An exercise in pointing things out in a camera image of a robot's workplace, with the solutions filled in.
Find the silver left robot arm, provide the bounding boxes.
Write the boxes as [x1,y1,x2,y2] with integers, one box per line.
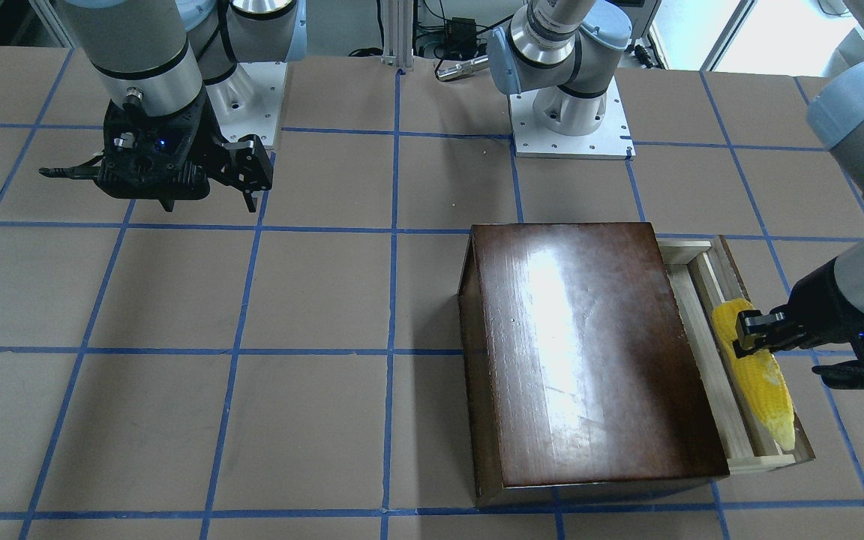
[487,1,864,389]

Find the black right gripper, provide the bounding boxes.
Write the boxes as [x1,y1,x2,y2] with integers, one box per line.
[38,96,274,213]

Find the dark brown wooden drawer box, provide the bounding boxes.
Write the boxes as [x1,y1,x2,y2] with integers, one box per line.
[458,223,815,509]

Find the yellow toy corn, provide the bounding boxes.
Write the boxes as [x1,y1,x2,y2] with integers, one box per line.
[710,298,797,452]

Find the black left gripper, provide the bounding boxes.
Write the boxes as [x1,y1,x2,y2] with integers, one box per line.
[731,259,864,390]

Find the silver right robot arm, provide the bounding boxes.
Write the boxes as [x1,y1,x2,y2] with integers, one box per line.
[39,1,308,212]

